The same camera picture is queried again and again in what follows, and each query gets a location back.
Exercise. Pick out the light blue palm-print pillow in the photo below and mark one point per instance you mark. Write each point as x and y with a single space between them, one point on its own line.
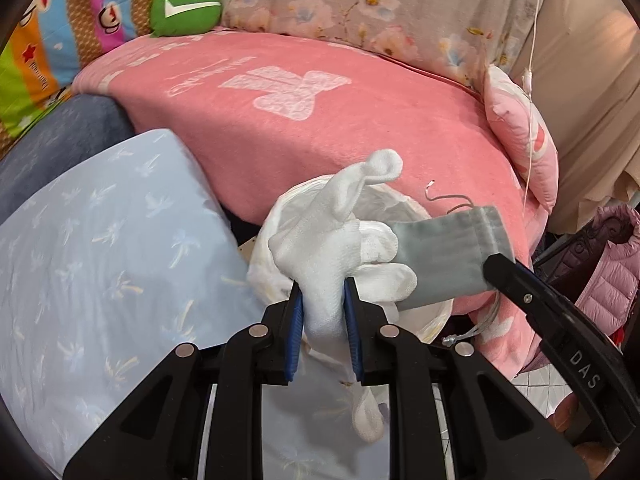
100 260

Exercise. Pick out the blue-grey cushion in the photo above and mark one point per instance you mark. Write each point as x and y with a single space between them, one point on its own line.
60 135

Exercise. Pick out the beige curtain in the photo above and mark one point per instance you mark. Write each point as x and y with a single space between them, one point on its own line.
590 85

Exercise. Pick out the green plush cushion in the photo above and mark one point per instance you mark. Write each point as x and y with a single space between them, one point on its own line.
185 15

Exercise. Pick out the dark patterned cloth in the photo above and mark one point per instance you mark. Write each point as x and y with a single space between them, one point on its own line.
565 250

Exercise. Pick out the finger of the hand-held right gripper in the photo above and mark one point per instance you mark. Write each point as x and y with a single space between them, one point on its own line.
510 275

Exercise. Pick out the pink puffer jacket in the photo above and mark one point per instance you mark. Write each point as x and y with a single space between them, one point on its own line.
607 285

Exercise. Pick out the colourful cartoon striped quilt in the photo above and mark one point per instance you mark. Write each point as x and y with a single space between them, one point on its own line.
50 35

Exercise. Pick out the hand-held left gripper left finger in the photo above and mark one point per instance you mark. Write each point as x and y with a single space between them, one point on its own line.
296 330

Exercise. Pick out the small pink printed pillow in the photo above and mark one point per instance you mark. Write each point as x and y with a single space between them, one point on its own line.
525 135

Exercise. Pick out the pink blanket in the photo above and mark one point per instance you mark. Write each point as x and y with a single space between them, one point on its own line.
250 125

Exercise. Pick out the white cotton glove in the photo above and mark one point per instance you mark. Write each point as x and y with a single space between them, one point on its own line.
325 240

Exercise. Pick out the beige floral quilt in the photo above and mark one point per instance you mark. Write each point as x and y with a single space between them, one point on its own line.
375 10

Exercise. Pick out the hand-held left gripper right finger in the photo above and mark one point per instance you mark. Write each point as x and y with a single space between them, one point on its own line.
352 330

